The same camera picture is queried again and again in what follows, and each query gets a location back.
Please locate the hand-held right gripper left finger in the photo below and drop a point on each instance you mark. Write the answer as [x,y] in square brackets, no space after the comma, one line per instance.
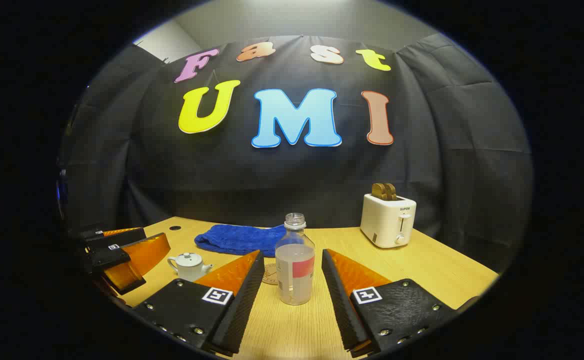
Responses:
[244,305]

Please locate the white teacup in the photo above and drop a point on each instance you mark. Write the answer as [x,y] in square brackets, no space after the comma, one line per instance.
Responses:
[189,272]

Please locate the brown toast slice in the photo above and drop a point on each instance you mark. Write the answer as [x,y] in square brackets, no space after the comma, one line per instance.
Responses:
[391,191]
[378,191]

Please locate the round brown coaster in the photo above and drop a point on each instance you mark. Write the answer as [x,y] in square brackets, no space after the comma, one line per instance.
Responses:
[270,274]

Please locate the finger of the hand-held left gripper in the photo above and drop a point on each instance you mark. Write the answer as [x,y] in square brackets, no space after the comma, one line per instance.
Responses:
[122,237]
[109,257]

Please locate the clear plastic water bottle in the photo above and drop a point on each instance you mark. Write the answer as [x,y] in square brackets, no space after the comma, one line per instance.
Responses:
[294,280]

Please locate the black backdrop cloth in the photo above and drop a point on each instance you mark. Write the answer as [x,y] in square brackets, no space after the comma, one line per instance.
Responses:
[292,175]

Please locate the blue towel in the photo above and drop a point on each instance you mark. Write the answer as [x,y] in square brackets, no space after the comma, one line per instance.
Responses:
[237,239]

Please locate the white toaster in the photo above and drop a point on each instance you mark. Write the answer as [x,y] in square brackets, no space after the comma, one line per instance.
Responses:
[384,222]

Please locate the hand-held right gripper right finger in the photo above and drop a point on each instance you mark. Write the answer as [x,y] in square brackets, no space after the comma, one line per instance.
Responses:
[339,305]

